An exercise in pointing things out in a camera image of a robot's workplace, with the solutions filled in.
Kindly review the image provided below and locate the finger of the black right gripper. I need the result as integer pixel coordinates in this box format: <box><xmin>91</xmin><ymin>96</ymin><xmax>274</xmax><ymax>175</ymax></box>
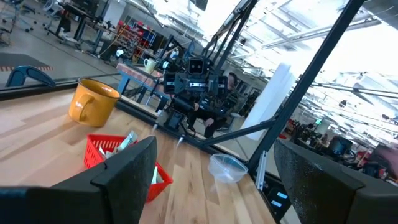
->
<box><xmin>175</xmin><ymin>94</ymin><xmax>223</xmax><ymax>147</ymax></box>
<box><xmin>150</xmin><ymin>94</ymin><xmax>195</xmax><ymax>136</ymax></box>

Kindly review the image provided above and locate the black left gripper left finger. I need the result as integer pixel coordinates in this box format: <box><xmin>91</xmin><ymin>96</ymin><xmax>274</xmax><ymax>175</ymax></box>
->
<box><xmin>46</xmin><ymin>136</ymin><xmax>158</xmax><ymax>224</ymax></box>

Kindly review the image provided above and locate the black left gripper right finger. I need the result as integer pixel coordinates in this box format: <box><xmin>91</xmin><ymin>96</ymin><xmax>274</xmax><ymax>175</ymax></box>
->
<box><xmin>273</xmin><ymin>138</ymin><xmax>398</xmax><ymax>224</ymax></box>

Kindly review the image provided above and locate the dollar bill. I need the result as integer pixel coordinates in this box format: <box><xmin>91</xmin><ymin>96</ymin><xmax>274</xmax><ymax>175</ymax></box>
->
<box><xmin>116</xmin><ymin>129</ymin><xmax>139</xmax><ymax>153</ymax></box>
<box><xmin>150</xmin><ymin>166</ymin><xmax>160</xmax><ymax>185</ymax></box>

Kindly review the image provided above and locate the black round bin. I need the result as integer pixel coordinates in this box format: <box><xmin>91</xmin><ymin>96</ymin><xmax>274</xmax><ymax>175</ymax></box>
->
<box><xmin>328</xmin><ymin>136</ymin><xmax>354</xmax><ymax>156</ymax></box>

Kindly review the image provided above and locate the person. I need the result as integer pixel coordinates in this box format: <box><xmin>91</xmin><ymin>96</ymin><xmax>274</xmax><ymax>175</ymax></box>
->
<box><xmin>186</xmin><ymin>71</ymin><xmax>246</xmax><ymax>139</ymax></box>

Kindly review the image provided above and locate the red plastic mesh basket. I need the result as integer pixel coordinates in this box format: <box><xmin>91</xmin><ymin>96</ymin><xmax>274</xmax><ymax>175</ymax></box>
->
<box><xmin>83</xmin><ymin>133</ymin><xmax>174</xmax><ymax>203</ymax></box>

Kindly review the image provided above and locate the black box with lights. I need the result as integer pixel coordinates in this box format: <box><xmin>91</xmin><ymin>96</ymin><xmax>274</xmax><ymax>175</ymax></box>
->
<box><xmin>266</xmin><ymin>185</ymin><xmax>292</xmax><ymax>216</ymax></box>

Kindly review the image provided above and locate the white mug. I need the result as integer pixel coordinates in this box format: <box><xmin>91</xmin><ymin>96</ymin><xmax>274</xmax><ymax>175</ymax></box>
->
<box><xmin>143</xmin><ymin>58</ymin><xmax>158</xmax><ymax>75</ymax></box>

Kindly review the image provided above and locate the clear plastic container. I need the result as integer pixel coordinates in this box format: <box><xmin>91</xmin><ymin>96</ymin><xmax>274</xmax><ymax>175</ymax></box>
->
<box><xmin>207</xmin><ymin>152</ymin><xmax>249</xmax><ymax>184</ymax></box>

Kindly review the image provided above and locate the grey-blue metal table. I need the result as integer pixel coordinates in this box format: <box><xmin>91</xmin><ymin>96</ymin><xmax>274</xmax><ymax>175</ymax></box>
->
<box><xmin>115</xmin><ymin>62</ymin><xmax>172</xmax><ymax>108</ymax></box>

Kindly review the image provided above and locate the shelf with coloured bins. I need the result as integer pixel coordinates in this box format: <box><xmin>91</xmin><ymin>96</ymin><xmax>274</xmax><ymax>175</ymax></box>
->
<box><xmin>114</xmin><ymin>20</ymin><xmax>158</xmax><ymax>65</ymax></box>

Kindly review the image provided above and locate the yellow enamel mug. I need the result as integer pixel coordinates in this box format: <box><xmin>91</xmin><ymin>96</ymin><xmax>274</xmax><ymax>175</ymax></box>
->
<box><xmin>68</xmin><ymin>77</ymin><xmax>121</xmax><ymax>128</ymax></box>

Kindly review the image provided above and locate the black office desk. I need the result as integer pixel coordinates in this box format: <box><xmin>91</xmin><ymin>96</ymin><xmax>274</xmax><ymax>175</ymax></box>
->
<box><xmin>46</xmin><ymin>1</ymin><xmax>103</xmax><ymax>44</ymax></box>

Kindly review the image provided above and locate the black mat with hazard stripe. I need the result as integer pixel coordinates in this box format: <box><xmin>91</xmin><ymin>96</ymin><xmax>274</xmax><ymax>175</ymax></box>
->
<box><xmin>0</xmin><ymin>52</ymin><xmax>53</xmax><ymax>73</ymax></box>

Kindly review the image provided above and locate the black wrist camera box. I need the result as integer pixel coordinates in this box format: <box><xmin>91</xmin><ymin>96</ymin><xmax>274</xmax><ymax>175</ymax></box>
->
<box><xmin>187</xmin><ymin>57</ymin><xmax>205</xmax><ymax>75</ymax></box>

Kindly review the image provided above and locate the silver metal bracket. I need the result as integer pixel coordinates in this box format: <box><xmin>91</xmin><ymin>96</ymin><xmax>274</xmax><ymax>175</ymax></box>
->
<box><xmin>255</xmin><ymin>150</ymin><xmax>269</xmax><ymax>191</ymax></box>

